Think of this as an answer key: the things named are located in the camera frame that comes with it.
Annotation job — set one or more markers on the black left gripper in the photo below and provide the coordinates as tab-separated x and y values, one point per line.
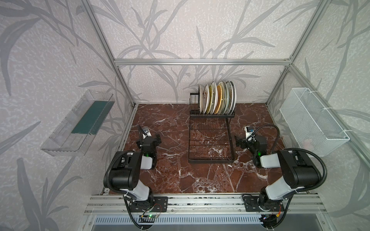
156	140

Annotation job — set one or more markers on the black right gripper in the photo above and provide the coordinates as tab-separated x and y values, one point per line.
238	142

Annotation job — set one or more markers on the white plate green text rim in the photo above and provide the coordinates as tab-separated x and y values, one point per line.
234	97

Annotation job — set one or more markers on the black wire dish rack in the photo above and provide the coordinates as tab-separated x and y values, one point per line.
210	140

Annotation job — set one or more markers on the cream plate with floral sprigs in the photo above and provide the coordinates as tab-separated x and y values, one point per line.
225	98

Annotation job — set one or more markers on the orange woven round plate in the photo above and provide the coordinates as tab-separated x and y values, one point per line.
221	95

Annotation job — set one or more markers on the mint green flower plate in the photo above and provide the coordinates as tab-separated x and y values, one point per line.
229	96

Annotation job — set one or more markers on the white plate green clover emblem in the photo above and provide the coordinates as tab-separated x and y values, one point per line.
214	97

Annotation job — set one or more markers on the yellow woven round plate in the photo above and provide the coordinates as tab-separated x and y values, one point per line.
211	95

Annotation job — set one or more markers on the white plate orange sunburst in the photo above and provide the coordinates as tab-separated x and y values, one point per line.
205	99
230	111

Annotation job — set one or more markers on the black round plate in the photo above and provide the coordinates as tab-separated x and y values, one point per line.
200	98

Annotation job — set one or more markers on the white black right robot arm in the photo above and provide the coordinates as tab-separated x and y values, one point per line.
302	171

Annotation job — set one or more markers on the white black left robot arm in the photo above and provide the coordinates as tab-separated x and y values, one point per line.
123	173

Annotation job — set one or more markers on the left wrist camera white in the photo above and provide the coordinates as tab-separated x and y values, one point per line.
146	132

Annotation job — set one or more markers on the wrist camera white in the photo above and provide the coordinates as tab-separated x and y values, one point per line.
248	132
146	132

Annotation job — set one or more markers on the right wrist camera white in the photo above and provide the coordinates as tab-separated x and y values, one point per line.
248	132

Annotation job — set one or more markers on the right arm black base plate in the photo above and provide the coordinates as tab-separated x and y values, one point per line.
261	204

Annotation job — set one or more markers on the white wire mesh basket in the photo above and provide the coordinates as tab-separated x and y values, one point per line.
312	125

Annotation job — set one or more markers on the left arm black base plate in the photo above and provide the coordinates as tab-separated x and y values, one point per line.
157	204

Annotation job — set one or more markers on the aluminium frame rail base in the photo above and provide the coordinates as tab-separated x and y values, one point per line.
202	203

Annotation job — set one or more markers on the clear plastic wall bin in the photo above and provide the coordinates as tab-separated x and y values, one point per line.
77	131

